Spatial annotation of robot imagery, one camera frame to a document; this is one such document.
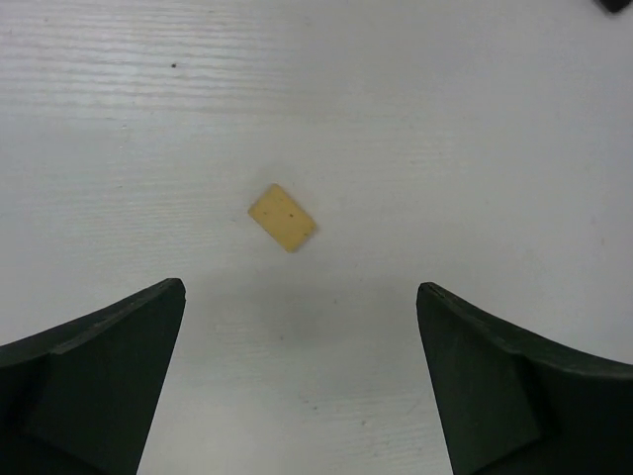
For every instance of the yellow highlighter marker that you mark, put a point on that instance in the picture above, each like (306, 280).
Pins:
(613, 7)

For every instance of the beige eraser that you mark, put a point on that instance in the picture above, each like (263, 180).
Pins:
(282, 218)

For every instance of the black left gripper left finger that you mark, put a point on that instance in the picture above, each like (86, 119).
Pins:
(80, 398)

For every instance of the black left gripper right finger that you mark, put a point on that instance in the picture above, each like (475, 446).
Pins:
(511, 401)

